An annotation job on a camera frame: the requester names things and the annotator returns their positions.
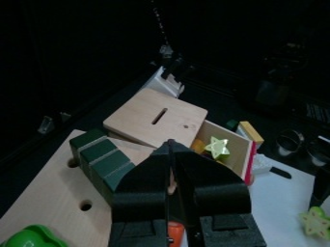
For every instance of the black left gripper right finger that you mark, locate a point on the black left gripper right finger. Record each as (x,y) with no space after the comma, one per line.
(214,189)

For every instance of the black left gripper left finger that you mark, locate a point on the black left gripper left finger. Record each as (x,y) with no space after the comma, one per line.
(142,186)

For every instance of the green starfruit slice toy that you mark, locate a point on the green starfruit slice toy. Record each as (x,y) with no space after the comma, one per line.
(216,148)

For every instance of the open wooden drawer red front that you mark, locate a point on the open wooden drawer red front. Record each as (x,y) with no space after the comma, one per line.
(234,151)

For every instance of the orange toy piece in drawer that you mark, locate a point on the orange toy piece in drawer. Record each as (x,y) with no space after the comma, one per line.
(198,146)

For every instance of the wooden drawer box with slot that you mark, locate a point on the wooden drawer box with slot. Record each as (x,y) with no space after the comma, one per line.
(155,117)

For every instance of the green starfruit half toy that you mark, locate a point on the green starfruit half toy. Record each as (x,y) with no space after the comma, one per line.
(315,222)

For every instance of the dark green striped toy cucumber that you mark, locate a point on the dark green striped toy cucumber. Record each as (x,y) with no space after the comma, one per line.
(103,157)

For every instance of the yellow wooden block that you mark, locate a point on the yellow wooden block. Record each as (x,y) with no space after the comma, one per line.
(250,132)

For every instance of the wooden cutting board with holes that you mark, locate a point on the wooden cutting board with holes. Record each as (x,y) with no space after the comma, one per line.
(55,189)

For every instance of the silver metal cup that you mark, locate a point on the silver metal cup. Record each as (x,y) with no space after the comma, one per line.
(318,151)
(289,141)

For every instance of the bright green toy pepper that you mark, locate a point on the bright green toy pepper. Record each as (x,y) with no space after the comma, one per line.
(33,237)

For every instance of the white toy appliance box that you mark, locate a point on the white toy appliance box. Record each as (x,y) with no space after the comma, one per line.
(164,82)

